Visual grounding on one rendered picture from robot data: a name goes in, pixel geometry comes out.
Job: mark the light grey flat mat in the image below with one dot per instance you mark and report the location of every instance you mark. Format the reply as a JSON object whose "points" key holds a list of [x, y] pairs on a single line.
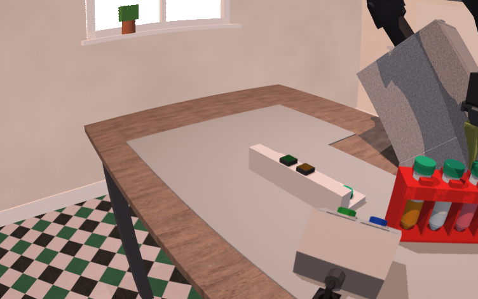
{"points": [[206, 165]]}

